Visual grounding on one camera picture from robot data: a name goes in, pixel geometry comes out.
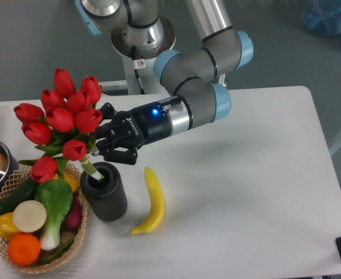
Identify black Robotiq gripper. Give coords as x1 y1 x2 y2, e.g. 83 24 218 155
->
90 102 171 165

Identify red tulip bouquet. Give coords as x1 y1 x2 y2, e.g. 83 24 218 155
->
14 68 104 183

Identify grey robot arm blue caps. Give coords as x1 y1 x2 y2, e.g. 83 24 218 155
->
75 1 254 164

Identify dark grey ribbed vase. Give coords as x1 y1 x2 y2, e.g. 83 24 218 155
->
80 162 127 221

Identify yellow squash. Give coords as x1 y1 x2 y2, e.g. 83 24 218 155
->
53 172 80 194

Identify green bok choy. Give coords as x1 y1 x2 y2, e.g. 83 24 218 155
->
35 180 73 251

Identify yellow banana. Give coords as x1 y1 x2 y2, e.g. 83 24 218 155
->
129 167 165 235

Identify purple sweet potato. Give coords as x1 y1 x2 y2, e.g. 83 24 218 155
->
65 196 83 230

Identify green cucumber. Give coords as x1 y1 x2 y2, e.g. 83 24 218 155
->
0 178 40 216

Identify woven wicker basket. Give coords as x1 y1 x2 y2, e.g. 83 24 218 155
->
0 164 88 274

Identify dark green chili pepper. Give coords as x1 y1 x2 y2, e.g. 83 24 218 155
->
38 238 74 265

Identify yellow bell pepper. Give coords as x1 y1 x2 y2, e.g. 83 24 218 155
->
0 212 21 240

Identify orange fruit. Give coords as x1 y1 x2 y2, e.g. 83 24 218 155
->
8 233 41 266

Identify blue plastic bag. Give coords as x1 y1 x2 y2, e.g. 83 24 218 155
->
301 0 341 37

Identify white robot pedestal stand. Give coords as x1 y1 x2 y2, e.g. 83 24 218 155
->
99 16 229 96

